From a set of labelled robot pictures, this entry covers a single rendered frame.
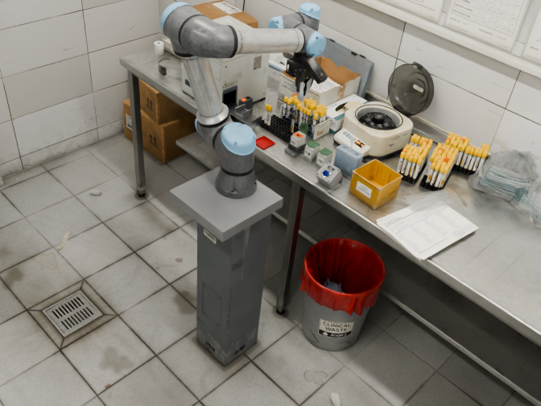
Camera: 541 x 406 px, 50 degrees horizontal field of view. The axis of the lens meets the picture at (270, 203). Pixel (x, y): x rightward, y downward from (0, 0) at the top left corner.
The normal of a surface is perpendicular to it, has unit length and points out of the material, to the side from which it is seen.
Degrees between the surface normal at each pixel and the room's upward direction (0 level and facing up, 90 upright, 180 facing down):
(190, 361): 0
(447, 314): 0
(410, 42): 90
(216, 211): 1
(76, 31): 90
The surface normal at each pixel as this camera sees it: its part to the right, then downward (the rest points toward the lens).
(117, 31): 0.70, 0.50
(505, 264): 0.08, -0.76
